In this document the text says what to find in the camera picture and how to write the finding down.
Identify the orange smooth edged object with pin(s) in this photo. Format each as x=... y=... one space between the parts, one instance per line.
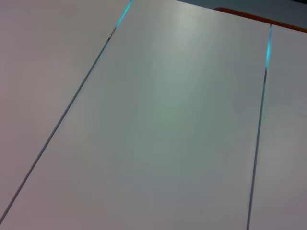
x=263 y=19

